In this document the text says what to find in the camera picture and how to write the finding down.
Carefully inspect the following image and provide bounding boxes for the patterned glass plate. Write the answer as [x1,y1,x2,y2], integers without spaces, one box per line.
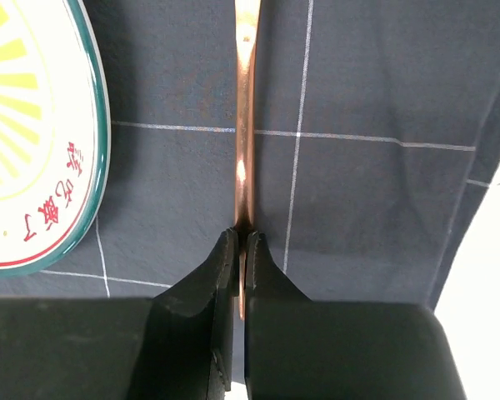
[0,1,111,278]

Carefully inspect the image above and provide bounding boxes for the dark grey checked cloth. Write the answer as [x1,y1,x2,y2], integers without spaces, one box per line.
[0,1,500,306]

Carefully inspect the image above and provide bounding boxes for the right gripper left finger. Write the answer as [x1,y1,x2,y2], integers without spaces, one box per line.
[0,229,238,399]

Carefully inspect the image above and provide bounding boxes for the copper knife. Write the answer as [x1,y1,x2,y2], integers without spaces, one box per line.
[234,0,262,318]

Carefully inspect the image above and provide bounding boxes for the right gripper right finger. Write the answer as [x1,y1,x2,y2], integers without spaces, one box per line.
[244,232,465,399]

